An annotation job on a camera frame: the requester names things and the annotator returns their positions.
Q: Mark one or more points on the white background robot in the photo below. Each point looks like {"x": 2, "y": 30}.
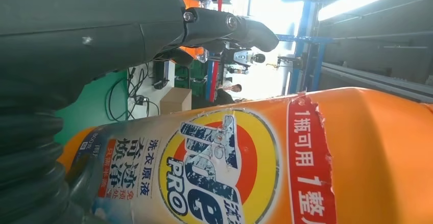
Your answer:
{"x": 248, "y": 56}

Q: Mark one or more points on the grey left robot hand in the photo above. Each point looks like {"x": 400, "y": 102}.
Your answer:
{"x": 84, "y": 29}

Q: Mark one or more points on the person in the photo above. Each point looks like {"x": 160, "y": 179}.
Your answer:
{"x": 228, "y": 92}

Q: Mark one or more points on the white table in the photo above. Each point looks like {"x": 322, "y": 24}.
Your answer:
{"x": 142, "y": 107}

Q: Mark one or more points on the brown cardboard box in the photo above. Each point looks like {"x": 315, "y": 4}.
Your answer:
{"x": 176, "y": 100}

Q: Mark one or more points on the green table mat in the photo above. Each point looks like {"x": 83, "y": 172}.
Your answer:
{"x": 94, "y": 104}

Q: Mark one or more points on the orange detergent bottle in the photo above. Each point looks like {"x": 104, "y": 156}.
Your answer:
{"x": 355, "y": 165}
{"x": 190, "y": 1}
{"x": 193, "y": 51}

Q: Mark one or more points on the green plastic crate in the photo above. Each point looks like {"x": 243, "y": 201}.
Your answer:
{"x": 196, "y": 77}

